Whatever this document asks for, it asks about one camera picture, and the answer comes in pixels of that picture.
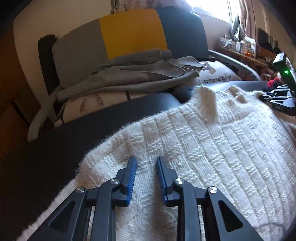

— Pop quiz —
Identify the white knitted sweater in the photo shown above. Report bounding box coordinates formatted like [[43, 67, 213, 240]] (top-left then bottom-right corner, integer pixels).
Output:
[[19, 86, 295, 240]]

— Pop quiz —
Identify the wooden shelf with clutter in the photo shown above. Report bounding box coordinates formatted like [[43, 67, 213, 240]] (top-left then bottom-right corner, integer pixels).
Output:
[[219, 28, 280, 76]]

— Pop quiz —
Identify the grey yellow navy cushion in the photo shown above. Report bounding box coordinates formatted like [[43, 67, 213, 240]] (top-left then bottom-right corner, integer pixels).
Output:
[[52, 6, 210, 89]]

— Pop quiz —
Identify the brown wooden wardrobe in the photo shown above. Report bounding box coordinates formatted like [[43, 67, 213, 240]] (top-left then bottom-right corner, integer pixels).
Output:
[[1, 25, 40, 161]]

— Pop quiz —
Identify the grey cloth garment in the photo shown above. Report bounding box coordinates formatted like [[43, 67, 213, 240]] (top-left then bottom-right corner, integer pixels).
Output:
[[57, 49, 203, 101]]

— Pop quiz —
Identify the black chair frame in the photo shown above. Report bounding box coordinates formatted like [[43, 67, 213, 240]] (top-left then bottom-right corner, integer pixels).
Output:
[[37, 34, 63, 121]]

